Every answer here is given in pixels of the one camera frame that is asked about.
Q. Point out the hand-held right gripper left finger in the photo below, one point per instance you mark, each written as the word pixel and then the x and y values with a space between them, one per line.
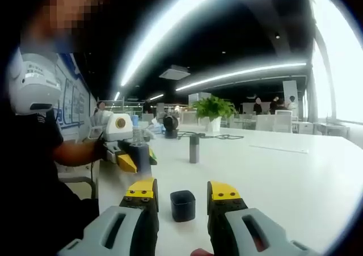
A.
pixel 107 230

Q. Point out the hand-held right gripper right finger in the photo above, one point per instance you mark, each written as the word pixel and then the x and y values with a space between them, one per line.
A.
pixel 241 227

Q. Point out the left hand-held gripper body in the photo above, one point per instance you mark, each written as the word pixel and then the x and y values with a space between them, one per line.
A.
pixel 110 134

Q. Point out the short cosmetic bottle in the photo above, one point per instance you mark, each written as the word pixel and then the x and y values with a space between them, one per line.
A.
pixel 194 153

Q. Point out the tall bottle's black cap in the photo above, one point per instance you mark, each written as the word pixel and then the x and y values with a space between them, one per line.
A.
pixel 183 210

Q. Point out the person's left hand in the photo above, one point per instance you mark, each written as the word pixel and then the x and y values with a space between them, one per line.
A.
pixel 99 150

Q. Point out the person's right hand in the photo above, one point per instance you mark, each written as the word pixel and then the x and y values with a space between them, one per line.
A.
pixel 200 253

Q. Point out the blue container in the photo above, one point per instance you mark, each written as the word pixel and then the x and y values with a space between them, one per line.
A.
pixel 135 120

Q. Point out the clear plastic bag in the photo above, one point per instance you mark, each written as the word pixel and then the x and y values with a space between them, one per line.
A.
pixel 154 128

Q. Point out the metal shelf rack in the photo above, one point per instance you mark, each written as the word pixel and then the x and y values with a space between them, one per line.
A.
pixel 127 101

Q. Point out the white table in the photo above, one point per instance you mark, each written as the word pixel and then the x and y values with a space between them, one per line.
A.
pixel 283 196

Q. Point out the green potted plant white pot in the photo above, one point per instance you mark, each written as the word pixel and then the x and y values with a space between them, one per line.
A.
pixel 214 108

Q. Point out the ceiling air conditioner unit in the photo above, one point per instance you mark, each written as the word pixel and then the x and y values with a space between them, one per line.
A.
pixel 174 72

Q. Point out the flat white sheet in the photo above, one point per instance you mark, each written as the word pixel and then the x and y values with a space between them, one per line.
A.
pixel 278 148

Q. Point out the person in black shirt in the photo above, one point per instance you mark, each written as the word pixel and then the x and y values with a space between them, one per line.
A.
pixel 25 196

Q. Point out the white chest device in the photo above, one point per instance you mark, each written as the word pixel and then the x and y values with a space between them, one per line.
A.
pixel 34 88

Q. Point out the long ceiling light strip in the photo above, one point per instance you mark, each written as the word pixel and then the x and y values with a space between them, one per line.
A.
pixel 158 37
pixel 241 73

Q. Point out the group of white office chairs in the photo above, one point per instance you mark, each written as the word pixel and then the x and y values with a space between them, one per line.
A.
pixel 280 122

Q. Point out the blue and white wall poster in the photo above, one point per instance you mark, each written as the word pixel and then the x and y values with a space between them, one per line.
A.
pixel 73 102

